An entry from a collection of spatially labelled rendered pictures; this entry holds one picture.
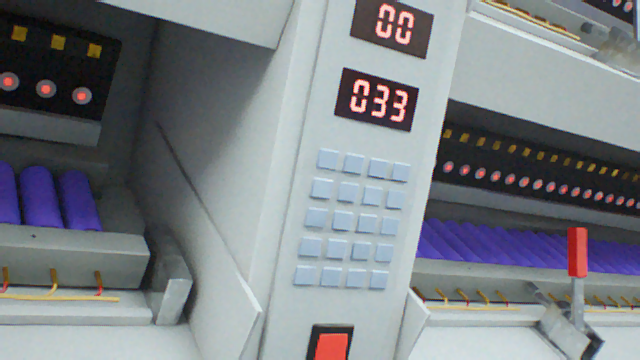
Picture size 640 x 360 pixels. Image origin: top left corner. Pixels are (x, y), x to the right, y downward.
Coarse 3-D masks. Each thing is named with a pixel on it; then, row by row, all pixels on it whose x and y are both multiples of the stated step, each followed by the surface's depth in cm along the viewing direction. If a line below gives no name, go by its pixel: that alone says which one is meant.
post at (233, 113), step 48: (192, 48) 38; (240, 48) 32; (288, 48) 28; (144, 96) 44; (192, 96) 37; (240, 96) 32; (288, 96) 28; (144, 144) 43; (192, 144) 36; (240, 144) 31; (288, 144) 28; (432, 144) 33; (240, 192) 30; (288, 192) 29; (240, 240) 30
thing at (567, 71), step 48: (480, 0) 40; (528, 0) 44; (576, 0) 62; (624, 0) 66; (480, 48) 34; (528, 48) 36; (576, 48) 45; (624, 48) 44; (480, 96) 36; (528, 96) 38; (576, 96) 40; (624, 96) 42; (624, 144) 44
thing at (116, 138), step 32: (0, 0) 39; (32, 0) 40; (64, 0) 41; (96, 0) 42; (96, 32) 42; (128, 32) 43; (128, 64) 44; (128, 96) 44; (128, 128) 44; (480, 128) 63; (512, 128) 65; (544, 128) 68; (128, 160) 45; (608, 160) 75
